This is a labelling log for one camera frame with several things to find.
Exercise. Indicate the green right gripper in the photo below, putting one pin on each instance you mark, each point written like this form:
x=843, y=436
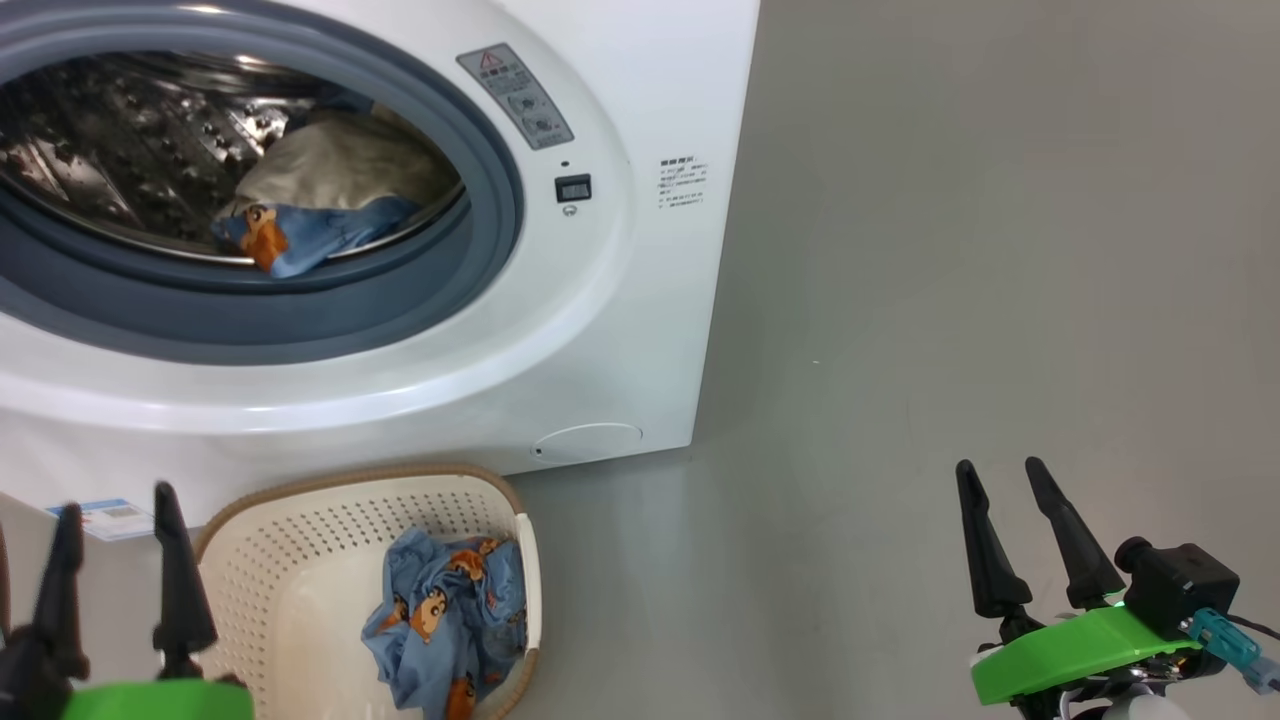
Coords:
x=1070, y=655

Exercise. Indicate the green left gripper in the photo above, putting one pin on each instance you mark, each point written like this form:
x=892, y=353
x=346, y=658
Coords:
x=160, y=702

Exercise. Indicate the blue garment small cartoon prints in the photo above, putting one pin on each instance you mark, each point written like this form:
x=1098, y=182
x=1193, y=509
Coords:
x=450, y=620

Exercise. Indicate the beige cloth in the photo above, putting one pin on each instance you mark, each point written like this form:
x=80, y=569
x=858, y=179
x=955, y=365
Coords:
x=330, y=170

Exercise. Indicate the cream perforated laundry basket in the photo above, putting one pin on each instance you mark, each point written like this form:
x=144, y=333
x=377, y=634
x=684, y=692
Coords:
x=280, y=560

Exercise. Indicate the steel washing drum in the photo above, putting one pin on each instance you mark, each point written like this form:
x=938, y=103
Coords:
x=100, y=130

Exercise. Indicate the white washing machine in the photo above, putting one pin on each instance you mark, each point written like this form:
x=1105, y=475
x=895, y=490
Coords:
x=640, y=300

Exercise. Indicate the grey rubber door gasket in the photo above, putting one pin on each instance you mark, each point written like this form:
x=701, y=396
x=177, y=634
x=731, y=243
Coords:
x=495, y=230

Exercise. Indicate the black door latch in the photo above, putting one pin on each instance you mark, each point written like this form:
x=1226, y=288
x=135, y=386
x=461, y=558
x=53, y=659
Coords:
x=573, y=187

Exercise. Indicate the blue energy label sticker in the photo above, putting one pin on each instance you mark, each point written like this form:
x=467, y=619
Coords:
x=105, y=518

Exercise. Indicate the round filter cover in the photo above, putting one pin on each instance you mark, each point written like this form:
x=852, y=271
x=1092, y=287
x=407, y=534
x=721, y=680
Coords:
x=588, y=442

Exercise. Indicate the grey warning sticker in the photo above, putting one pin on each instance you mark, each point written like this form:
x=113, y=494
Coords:
x=518, y=95

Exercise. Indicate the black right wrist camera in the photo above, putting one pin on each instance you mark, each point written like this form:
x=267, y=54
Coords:
x=1185, y=585

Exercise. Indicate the teal right camera connector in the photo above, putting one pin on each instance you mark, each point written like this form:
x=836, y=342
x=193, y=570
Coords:
x=1225, y=645

